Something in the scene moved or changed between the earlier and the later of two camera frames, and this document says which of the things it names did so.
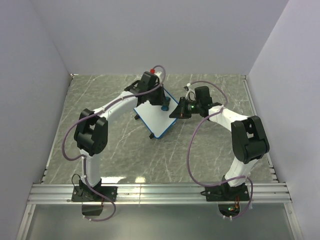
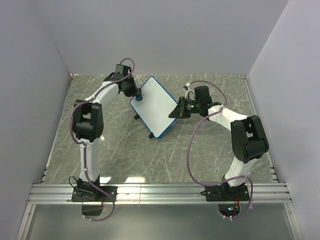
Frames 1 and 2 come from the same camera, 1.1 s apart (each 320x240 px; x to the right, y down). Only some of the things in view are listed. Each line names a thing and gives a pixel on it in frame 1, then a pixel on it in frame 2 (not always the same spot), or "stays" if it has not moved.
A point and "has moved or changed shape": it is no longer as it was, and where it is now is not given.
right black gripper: [180, 112] stays
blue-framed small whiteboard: [157, 121] stays
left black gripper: [160, 101] to [131, 93]
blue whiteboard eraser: [165, 107] has moved or changed shape
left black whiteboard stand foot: [137, 117] stays
